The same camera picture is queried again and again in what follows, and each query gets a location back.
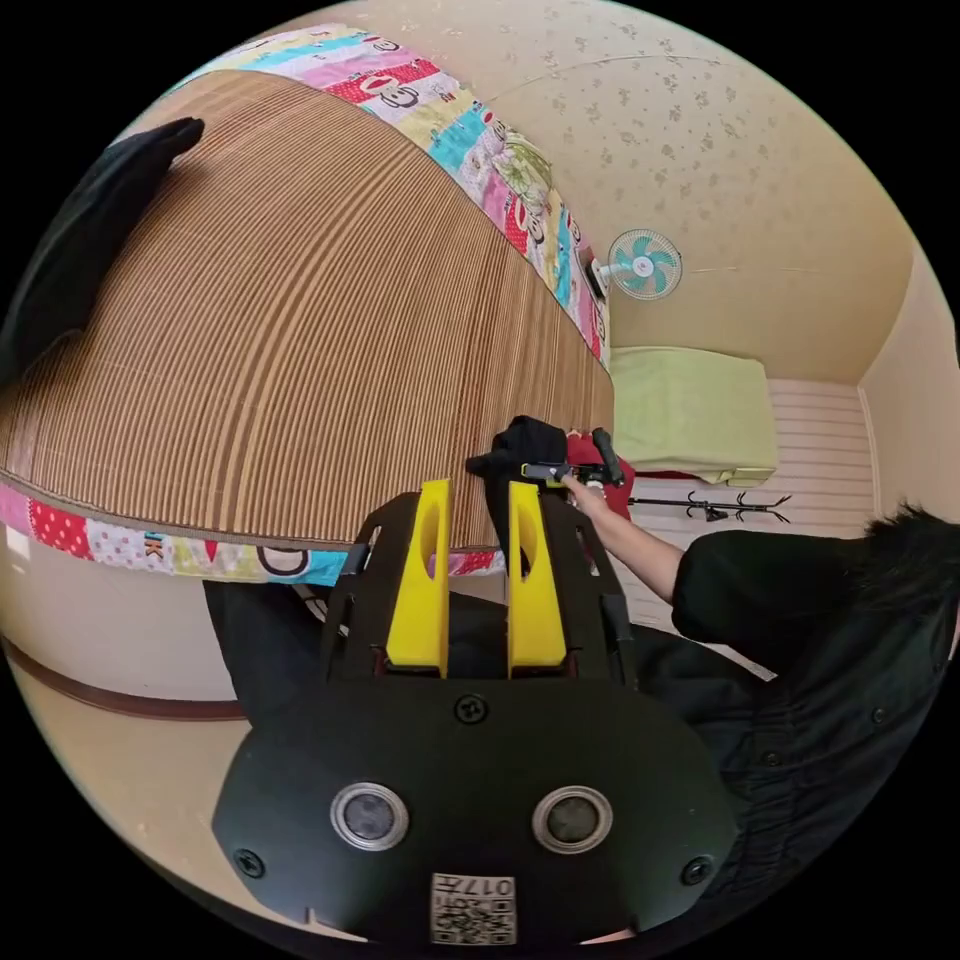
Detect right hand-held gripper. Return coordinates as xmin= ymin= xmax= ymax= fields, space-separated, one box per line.
xmin=521 ymin=461 xmax=607 ymax=490

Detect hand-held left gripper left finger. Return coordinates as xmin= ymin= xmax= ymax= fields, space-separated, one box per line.
xmin=385 ymin=479 xmax=452 ymax=681

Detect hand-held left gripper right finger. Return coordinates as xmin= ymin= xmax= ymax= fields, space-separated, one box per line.
xmin=507 ymin=482 xmax=569 ymax=681

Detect black pants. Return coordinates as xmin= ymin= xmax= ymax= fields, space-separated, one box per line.
xmin=464 ymin=414 xmax=573 ymax=586

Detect person's right forearm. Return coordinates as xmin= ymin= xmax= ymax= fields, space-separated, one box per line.
xmin=592 ymin=496 xmax=688 ymax=603

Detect person's right hand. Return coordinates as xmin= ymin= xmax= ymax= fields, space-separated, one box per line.
xmin=560 ymin=476 xmax=615 ymax=520

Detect red cloth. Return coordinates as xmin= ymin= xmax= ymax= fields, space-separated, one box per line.
xmin=566 ymin=428 xmax=640 ymax=520

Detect light green curtain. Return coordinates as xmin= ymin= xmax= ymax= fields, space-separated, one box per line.
xmin=610 ymin=345 xmax=780 ymax=486

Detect black coat rack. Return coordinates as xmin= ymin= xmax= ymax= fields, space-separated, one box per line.
xmin=628 ymin=490 xmax=794 ymax=526

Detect white and teal fan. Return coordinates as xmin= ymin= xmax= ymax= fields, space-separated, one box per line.
xmin=583 ymin=227 xmax=685 ymax=304

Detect person's body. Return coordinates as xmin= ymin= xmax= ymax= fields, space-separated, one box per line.
xmin=202 ymin=500 xmax=960 ymax=901

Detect black garment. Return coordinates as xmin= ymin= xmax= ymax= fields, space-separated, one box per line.
xmin=0 ymin=116 xmax=207 ymax=391

